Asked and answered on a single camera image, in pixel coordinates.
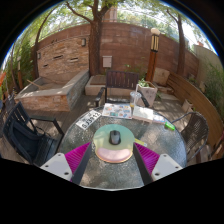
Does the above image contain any grey computer mouse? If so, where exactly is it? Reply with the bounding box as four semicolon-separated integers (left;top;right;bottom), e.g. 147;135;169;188
108;129;122;146

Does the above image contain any thick tree trunk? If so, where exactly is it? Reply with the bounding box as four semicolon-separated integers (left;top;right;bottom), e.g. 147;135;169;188
64;0;111;77

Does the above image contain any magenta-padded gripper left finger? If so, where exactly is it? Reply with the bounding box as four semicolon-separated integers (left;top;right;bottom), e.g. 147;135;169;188
39;141;93;186

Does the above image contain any black metal chair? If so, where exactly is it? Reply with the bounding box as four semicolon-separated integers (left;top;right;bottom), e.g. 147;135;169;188
1;101;65;167

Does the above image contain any white drinking straw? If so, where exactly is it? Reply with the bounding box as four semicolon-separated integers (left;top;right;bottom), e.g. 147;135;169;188
134;83;141;98

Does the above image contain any low concrete block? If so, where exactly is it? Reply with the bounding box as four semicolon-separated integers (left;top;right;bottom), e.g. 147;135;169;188
84;74;108;97

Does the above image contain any clear plastic cup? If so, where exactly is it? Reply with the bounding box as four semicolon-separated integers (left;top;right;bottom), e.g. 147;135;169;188
129;91;142;109

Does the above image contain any blue white booklet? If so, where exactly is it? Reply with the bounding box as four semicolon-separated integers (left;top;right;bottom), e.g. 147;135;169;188
152;114;167;125

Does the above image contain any beige stone slab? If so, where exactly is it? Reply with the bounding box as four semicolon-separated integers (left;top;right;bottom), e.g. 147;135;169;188
153;67;171;87

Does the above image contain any stone raised bed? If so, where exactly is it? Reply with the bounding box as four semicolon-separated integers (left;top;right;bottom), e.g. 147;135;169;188
14;68;90;113

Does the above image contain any concrete planter with plant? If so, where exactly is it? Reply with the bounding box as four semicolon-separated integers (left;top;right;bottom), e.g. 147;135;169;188
137;78;159;108

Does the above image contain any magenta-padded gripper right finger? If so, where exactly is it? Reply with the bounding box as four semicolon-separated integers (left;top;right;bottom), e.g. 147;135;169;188
132;142;184;186

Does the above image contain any wooden lamp post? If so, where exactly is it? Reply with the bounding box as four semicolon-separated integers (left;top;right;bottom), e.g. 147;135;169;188
145;27;161;83

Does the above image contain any white licence plate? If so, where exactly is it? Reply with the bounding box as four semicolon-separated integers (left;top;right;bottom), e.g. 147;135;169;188
75;110;102;131

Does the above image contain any grey utility box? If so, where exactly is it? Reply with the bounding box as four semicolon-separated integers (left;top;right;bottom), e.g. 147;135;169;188
102;55;113;69

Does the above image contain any thin leaning tree trunk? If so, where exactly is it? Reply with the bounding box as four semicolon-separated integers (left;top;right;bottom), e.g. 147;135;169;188
31;9;56;79

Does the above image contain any white open book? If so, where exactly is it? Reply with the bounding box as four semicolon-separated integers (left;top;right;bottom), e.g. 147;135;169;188
131;105;155;124

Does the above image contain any slender tree trunk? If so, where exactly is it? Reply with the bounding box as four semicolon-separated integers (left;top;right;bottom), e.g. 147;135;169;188
166;8;186;77

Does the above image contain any green packet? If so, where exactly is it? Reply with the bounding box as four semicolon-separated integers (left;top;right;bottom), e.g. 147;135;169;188
164;121;176;132

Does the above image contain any dark wooden chair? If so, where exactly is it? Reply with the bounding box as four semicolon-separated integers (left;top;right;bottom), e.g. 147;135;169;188
94;69;151;108

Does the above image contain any colourful sticker sheet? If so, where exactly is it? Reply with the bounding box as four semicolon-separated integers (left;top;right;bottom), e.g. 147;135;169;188
101;102;133;120

